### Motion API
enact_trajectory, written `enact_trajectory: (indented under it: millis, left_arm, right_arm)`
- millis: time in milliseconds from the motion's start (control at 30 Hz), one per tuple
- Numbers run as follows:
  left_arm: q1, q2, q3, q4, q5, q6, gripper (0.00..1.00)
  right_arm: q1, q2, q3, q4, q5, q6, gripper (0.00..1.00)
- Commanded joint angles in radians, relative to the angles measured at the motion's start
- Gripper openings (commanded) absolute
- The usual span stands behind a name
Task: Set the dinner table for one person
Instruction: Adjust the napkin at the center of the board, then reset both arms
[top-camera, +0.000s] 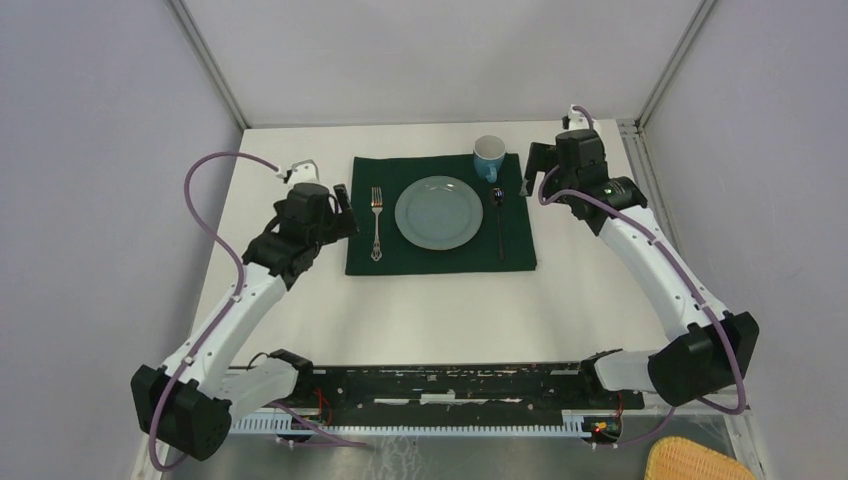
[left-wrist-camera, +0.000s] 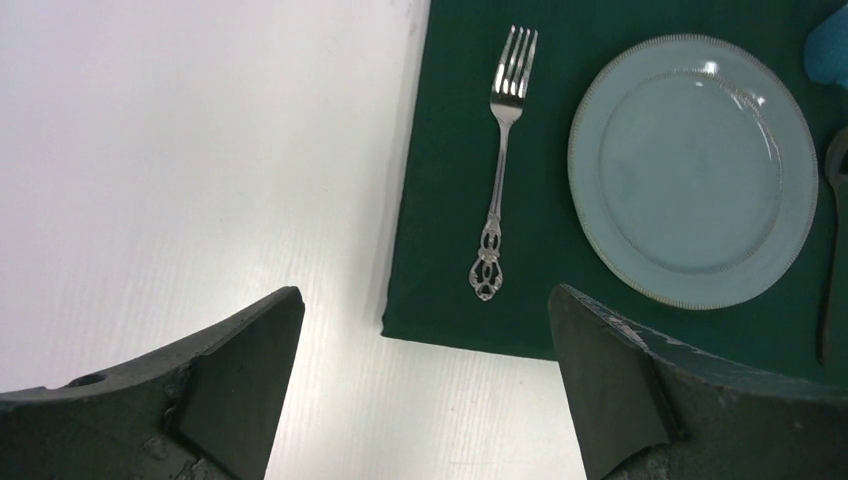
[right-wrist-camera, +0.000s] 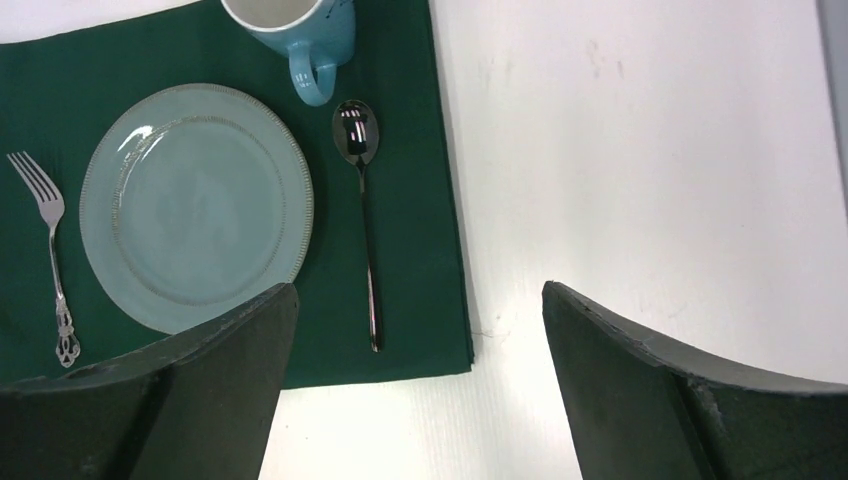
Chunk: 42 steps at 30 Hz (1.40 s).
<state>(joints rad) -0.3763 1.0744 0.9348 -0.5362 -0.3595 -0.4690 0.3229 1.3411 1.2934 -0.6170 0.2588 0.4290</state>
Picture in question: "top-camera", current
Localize dark green cloth placemat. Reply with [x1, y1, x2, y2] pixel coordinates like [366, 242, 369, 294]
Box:
[345, 153, 537, 276]

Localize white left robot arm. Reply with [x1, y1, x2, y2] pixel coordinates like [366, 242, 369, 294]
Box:
[130, 182, 358, 461]

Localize teal ceramic dinner plate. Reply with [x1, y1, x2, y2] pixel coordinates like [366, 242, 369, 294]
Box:
[394, 176, 484, 251]

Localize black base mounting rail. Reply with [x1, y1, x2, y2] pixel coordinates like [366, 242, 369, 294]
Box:
[282, 362, 645, 427]

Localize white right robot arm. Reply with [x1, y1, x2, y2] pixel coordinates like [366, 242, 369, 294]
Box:
[521, 129, 760, 415]

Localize silver fork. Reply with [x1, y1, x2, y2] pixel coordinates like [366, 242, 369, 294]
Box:
[370, 186, 383, 262]

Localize aluminium frame rails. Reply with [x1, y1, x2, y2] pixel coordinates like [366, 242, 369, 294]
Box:
[173, 394, 764, 479]

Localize blue ceramic mug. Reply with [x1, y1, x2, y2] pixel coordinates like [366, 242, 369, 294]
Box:
[473, 135, 506, 184]

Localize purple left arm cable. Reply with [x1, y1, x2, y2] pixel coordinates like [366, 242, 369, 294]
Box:
[146, 151, 369, 473]

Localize white slotted cable duct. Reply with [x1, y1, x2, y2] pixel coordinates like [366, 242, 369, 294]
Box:
[228, 411, 591, 439]

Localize black spoon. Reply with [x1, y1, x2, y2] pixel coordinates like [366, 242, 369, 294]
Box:
[490, 187, 505, 261]

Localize yellow woven basket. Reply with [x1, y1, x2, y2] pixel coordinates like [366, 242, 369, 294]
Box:
[644, 436, 755, 480]

